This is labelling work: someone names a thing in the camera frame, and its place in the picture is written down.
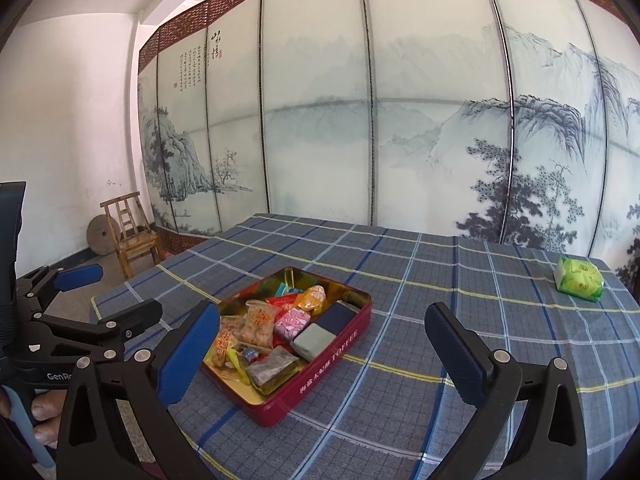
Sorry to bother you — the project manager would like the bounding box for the small light wooden chair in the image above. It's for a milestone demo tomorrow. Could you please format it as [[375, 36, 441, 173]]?
[[100, 191, 166, 278]]

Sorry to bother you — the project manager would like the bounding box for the yellow-green dark snack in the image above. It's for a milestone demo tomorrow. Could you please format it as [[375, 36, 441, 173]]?
[[247, 345, 301, 396]]

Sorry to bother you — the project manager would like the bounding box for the orange snack packet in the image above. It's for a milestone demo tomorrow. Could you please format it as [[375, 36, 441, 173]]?
[[295, 285, 328, 317]]

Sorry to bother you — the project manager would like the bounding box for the person's left hand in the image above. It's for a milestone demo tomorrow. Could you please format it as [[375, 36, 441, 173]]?
[[0, 387, 68, 446]]

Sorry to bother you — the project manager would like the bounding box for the red and gold tin box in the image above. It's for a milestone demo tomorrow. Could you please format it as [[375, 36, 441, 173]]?
[[201, 266, 372, 428]]

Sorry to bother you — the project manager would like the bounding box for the pink snack packet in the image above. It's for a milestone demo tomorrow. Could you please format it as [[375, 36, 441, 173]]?
[[274, 307, 313, 341]]

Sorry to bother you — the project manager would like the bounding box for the blue plaid tablecloth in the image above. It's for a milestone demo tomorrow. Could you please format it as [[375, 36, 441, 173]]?
[[90, 212, 640, 480]]

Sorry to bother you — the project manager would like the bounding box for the round millstone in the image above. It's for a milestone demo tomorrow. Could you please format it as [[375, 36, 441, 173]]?
[[86, 215, 121, 256]]

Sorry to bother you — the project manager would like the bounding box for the green tissue pack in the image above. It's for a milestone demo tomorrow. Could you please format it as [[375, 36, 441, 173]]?
[[554, 256, 606, 303]]

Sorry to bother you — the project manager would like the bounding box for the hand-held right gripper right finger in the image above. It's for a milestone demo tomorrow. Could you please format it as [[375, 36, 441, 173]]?
[[424, 301, 588, 480]]

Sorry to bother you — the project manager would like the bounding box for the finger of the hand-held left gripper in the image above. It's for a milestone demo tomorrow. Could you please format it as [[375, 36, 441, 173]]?
[[32, 299, 164, 350], [17, 263, 104, 311]]

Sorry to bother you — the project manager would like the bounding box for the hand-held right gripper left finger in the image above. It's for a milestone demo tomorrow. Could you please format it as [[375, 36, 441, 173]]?
[[56, 300, 222, 480]]

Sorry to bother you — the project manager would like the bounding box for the navy and pale blue packet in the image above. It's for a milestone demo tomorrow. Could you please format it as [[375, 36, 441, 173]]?
[[292, 300, 361, 361]]

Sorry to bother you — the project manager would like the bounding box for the painted folding screen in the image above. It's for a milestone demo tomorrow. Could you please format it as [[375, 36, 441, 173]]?
[[137, 0, 640, 281]]

